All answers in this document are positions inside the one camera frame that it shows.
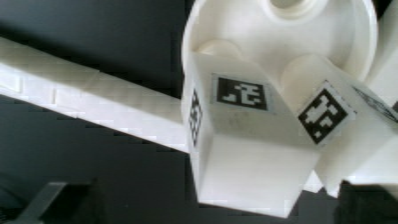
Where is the white barrier wall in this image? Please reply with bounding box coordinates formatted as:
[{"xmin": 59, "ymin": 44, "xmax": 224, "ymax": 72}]
[
  {"xmin": 0, "ymin": 37, "xmax": 189, "ymax": 152},
  {"xmin": 367, "ymin": 2, "xmax": 398, "ymax": 100}
]

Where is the white front barrier wall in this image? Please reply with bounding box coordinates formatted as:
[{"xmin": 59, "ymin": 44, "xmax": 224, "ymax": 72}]
[{"xmin": 0, "ymin": 37, "xmax": 189, "ymax": 152}]

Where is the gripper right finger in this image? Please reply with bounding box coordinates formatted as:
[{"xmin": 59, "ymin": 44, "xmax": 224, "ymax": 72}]
[{"xmin": 335, "ymin": 181, "xmax": 398, "ymax": 224}]

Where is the white right barrier wall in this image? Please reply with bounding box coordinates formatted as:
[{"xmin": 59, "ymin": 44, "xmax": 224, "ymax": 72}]
[{"xmin": 367, "ymin": 2, "xmax": 398, "ymax": 100}]

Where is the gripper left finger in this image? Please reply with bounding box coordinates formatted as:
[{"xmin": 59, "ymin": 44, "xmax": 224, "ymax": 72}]
[{"xmin": 6, "ymin": 180, "xmax": 107, "ymax": 224}]

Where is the white stool leg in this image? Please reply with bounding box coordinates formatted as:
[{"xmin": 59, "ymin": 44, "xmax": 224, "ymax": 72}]
[
  {"xmin": 281, "ymin": 54, "xmax": 398, "ymax": 195},
  {"xmin": 180, "ymin": 51, "xmax": 326, "ymax": 219}
]

